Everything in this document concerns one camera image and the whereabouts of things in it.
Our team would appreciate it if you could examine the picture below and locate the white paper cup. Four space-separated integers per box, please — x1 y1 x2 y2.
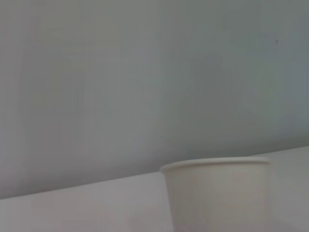
159 156 271 232

